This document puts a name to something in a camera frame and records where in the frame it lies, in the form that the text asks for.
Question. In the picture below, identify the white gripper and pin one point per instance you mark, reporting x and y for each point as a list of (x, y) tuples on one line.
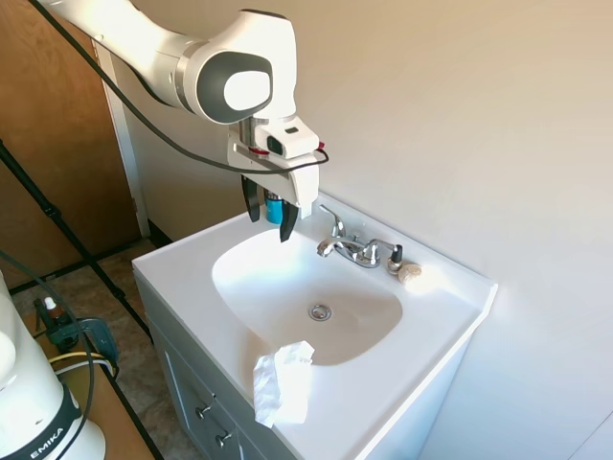
[(301, 182)]

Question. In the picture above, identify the white tissue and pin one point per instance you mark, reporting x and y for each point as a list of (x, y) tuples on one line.
[(282, 383)]

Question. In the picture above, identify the blue bottle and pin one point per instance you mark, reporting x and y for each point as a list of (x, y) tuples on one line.
[(274, 211)]

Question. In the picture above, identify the chrome sink faucet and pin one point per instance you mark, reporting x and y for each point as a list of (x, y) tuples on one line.
[(342, 248)]

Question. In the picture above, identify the chrome sink drain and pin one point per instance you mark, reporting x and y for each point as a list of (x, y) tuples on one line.
[(320, 311)]

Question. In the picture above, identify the small black-topped bottle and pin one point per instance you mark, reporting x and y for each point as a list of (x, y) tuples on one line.
[(395, 259)]

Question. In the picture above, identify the beige seashell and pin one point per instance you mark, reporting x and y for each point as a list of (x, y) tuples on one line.
[(413, 272)]

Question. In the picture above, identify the grey vanity cabinet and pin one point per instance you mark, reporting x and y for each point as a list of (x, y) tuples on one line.
[(191, 364)]

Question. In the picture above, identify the white bathroom sink vanity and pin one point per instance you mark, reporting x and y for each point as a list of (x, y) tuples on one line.
[(383, 374)]

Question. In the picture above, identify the black tripod leg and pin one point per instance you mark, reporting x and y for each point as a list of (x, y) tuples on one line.
[(72, 235)]

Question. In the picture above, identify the silver cabinet knob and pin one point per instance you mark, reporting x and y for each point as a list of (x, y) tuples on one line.
[(205, 410), (223, 437)]

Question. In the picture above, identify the dark teal clamp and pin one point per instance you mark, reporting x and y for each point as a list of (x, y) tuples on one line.
[(98, 335)]

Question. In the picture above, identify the brown wooden door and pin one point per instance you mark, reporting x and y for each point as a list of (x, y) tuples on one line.
[(52, 167)]

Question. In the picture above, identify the amber dropper bottle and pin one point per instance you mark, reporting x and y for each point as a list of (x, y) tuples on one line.
[(52, 309)]

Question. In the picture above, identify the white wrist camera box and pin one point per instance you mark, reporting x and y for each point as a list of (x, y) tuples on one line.
[(294, 136)]

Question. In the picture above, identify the white door frame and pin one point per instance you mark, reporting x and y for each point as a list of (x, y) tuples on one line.
[(122, 144)]

